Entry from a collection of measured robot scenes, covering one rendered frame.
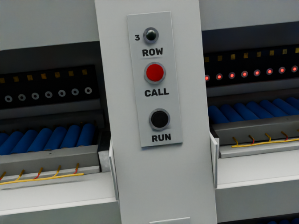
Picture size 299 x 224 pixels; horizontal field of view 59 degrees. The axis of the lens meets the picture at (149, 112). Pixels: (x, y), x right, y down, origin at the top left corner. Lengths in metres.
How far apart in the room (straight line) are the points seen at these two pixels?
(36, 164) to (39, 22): 0.15
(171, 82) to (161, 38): 0.04
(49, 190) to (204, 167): 0.16
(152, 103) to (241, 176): 0.12
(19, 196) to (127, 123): 0.14
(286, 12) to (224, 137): 0.15
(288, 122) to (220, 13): 0.17
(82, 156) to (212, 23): 0.20
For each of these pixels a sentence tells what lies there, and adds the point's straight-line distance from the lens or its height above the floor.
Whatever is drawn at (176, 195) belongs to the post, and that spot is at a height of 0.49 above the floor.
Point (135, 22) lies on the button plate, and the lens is 0.25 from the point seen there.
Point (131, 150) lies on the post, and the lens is 0.26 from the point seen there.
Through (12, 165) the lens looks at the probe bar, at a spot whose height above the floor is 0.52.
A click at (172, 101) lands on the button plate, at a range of 0.25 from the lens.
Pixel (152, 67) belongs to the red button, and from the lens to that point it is 0.24.
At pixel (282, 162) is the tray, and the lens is 0.33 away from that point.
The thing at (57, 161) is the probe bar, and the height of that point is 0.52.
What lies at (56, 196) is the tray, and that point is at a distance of 0.30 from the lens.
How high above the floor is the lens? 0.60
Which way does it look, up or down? 6 degrees down
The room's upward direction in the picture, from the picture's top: 6 degrees counter-clockwise
